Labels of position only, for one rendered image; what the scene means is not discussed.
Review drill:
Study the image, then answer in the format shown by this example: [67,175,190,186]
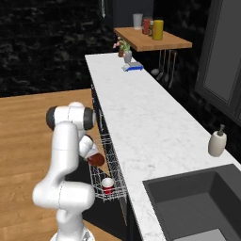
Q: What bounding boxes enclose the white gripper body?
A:
[83,148,100,160]

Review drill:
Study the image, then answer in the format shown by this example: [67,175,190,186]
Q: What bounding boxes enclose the red-brown bowl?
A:
[86,153,106,168]

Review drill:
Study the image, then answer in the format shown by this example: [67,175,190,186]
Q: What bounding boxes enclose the red cup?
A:
[101,177,116,196]

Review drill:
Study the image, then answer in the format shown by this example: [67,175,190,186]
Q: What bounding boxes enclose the dark dishwasher door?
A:
[64,158,128,234]

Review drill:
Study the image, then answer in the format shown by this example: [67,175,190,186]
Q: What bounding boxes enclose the dark counter cabinet run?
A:
[89,84,144,241]

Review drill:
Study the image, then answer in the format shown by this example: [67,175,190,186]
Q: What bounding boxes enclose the white cup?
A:
[132,12,144,31]

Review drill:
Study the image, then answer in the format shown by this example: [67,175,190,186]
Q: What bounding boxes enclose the hanging grey ladle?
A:
[150,50,163,77]

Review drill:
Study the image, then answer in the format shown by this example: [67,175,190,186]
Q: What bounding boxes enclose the pink flowers in grey vase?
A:
[112,35,134,64]

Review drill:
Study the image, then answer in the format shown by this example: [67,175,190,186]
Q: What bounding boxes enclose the hanging grey spoon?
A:
[164,49,172,84]

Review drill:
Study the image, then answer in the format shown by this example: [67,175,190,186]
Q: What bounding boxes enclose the hanging grey turner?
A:
[168,50,178,90]

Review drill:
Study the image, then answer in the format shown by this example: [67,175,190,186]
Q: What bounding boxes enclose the dark grey sink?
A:
[142,163,241,241]

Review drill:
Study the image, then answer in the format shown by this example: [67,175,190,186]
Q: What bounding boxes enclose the beige soap dispenser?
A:
[207,123,228,158]

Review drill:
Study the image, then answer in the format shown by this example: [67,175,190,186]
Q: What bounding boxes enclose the red jar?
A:
[141,17,153,36]

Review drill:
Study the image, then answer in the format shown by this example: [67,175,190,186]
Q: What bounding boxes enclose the dark small jar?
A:
[148,20,155,38]

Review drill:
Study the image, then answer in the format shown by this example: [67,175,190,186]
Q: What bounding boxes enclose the yellow bottle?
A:
[152,19,165,41]

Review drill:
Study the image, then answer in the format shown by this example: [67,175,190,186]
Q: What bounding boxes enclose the wire dishwasher rack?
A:
[88,133,129,202]

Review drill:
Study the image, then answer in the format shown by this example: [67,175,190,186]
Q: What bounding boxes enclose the wooden wall shelf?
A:
[113,26,193,53]

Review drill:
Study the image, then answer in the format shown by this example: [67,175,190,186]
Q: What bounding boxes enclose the dark grey wall cabinet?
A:
[194,0,241,127]

